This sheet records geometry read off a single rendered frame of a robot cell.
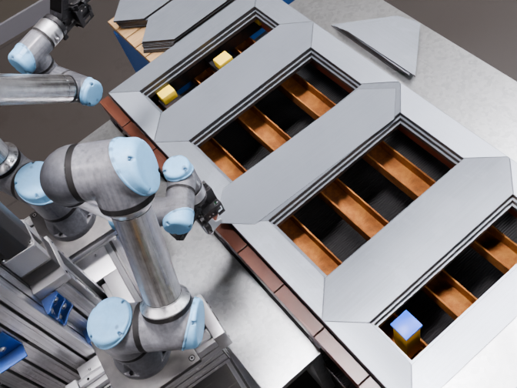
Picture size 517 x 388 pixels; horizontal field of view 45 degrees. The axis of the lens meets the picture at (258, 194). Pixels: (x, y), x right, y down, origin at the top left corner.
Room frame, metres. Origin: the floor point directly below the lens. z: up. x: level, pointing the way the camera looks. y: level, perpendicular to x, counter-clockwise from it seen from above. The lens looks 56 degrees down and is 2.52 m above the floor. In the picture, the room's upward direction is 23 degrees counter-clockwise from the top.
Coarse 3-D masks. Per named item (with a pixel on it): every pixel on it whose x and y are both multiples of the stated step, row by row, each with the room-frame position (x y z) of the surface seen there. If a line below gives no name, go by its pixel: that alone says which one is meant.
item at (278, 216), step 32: (224, 32) 1.88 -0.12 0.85; (192, 64) 1.81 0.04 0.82; (320, 64) 1.55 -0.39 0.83; (256, 96) 1.52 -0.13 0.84; (224, 128) 1.46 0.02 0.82; (384, 128) 1.17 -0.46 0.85; (416, 128) 1.12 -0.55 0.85; (352, 160) 1.11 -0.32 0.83; (448, 160) 0.98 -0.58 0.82; (480, 224) 0.73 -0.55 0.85; (448, 256) 0.68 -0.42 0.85; (416, 288) 0.64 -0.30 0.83; (320, 320) 0.66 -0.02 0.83; (384, 320) 0.59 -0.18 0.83
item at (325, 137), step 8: (320, 120) 1.29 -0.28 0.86; (312, 128) 1.27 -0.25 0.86; (320, 128) 1.26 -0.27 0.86; (328, 128) 1.25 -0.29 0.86; (312, 136) 1.24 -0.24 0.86; (320, 136) 1.23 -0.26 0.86; (328, 136) 1.21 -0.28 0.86; (336, 136) 1.20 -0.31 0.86; (320, 144) 1.20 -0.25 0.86; (328, 144) 1.19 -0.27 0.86; (336, 144) 1.17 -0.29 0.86; (344, 144) 1.16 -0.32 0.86; (328, 152) 1.16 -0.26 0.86; (336, 152) 1.14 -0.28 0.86; (344, 152) 1.13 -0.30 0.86; (336, 160) 1.12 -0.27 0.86
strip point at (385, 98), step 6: (360, 90) 1.34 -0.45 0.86; (366, 90) 1.33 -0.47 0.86; (372, 90) 1.32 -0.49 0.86; (378, 90) 1.31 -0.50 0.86; (384, 90) 1.30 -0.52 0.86; (390, 90) 1.29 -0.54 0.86; (366, 96) 1.31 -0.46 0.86; (372, 96) 1.30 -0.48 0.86; (378, 96) 1.29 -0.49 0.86; (384, 96) 1.28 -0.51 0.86; (390, 96) 1.27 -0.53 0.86; (378, 102) 1.26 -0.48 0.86; (384, 102) 1.25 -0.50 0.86; (390, 102) 1.24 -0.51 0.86; (384, 108) 1.23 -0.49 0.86; (390, 108) 1.22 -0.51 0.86; (390, 114) 1.20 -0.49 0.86
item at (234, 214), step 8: (224, 192) 1.17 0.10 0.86; (224, 200) 1.14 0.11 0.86; (232, 200) 1.13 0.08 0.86; (224, 208) 1.11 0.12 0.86; (232, 208) 1.10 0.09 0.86; (240, 208) 1.09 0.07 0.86; (224, 216) 1.08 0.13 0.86; (232, 216) 1.07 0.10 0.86; (240, 216) 1.06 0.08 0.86; (248, 216) 1.05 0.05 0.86
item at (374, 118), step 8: (352, 96) 1.33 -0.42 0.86; (360, 96) 1.32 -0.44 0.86; (344, 104) 1.31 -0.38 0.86; (352, 104) 1.30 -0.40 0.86; (360, 104) 1.29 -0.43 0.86; (368, 104) 1.27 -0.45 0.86; (352, 112) 1.27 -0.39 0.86; (360, 112) 1.25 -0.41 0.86; (368, 112) 1.24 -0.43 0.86; (376, 112) 1.23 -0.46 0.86; (384, 112) 1.22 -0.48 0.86; (360, 120) 1.22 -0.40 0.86; (368, 120) 1.21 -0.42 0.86; (376, 120) 1.20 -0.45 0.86; (384, 120) 1.19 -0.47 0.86; (376, 128) 1.17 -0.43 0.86
